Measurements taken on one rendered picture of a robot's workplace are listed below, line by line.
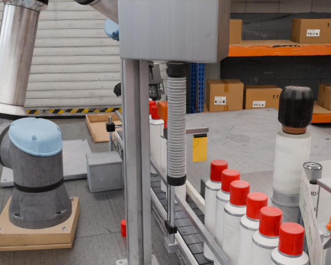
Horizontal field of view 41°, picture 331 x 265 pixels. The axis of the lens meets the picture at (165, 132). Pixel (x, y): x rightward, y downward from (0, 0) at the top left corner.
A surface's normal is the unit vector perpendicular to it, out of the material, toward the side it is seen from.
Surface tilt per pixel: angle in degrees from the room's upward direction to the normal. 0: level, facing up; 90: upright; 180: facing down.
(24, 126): 10
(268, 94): 90
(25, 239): 90
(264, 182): 0
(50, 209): 75
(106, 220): 0
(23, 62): 91
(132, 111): 90
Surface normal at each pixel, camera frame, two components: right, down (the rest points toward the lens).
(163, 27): -0.32, 0.28
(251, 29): 0.08, 0.29
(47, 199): 0.55, -0.01
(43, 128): 0.14, -0.91
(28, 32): 0.76, 0.20
